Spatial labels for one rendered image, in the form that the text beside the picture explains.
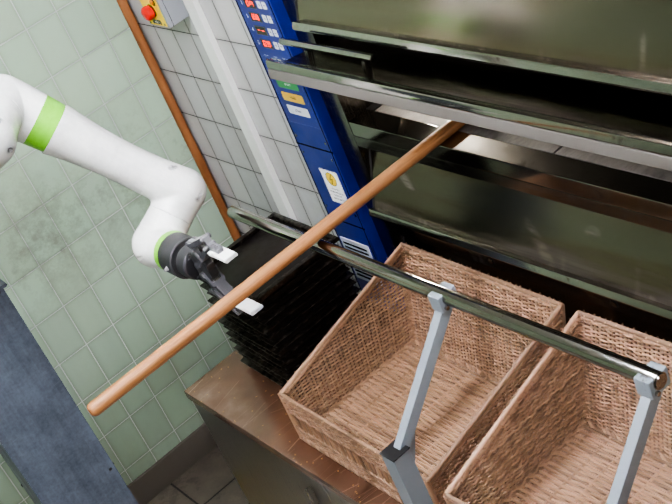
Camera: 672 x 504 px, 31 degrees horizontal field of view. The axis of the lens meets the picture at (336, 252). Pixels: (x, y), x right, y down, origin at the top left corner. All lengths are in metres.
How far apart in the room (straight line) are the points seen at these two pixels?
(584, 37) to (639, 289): 0.56
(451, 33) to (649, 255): 0.57
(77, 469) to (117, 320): 0.72
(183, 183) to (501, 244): 0.71
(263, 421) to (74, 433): 0.47
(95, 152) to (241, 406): 0.87
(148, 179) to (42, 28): 0.90
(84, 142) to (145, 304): 1.21
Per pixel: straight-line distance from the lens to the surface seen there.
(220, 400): 3.27
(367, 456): 2.72
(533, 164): 2.50
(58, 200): 3.59
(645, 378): 1.93
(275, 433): 3.07
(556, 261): 2.59
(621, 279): 2.48
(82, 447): 3.16
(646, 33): 2.07
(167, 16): 3.26
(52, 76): 3.52
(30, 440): 3.09
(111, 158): 2.69
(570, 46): 2.18
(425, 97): 2.33
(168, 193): 2.71
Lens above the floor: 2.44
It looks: 31 degrees down
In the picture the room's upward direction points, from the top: 24 degrees counter-clockwise
